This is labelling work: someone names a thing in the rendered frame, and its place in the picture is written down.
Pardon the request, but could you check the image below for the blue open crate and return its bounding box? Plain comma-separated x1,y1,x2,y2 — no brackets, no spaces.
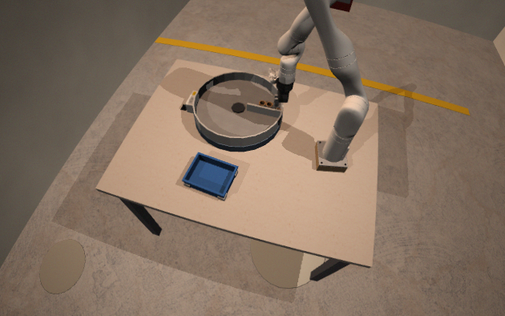
182,152,238,201

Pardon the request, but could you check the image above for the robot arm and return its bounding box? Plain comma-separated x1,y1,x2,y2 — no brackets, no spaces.
277,0,369,162

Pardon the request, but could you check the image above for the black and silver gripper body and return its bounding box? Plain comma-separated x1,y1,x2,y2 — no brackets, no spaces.
269,68,296,103

